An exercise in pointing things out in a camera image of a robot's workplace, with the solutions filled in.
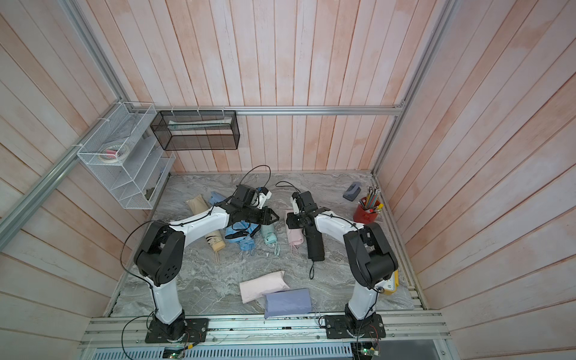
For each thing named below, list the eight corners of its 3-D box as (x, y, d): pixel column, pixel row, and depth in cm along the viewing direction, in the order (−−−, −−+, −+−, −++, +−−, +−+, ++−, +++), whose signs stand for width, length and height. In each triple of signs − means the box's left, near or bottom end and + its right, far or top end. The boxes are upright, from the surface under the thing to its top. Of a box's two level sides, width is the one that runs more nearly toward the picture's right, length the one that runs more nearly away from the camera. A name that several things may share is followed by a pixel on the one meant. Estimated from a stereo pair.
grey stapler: (342, 197, 113) (345, 191, 109) (352, 186, 118) (354, 180, 114) (351, 202, 111) (354, 196, 107) (361, 191, 116) (363, 184, 112)
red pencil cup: (356, 228, 100) (364, 212, 91) (352, 212, 106) (359, 196, 96) (373, 228, 100) (383, 212, 91) (368, 212, 106) (377, 196, 96)
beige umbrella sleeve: (195, 216, 105) (192, 212, 102) (188, 204, 110) (186, 200, 107) (209, 209, 108) (207, 205, 105) (202, 198, 112) (200, 193, 109)
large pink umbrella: (243, 302, 81) (242, 299, 78) (241, 285, 85) (239, 281, 81) (288, 289, 84) (288, 285, 80) (284, 274, 88) (284, 270, 84)
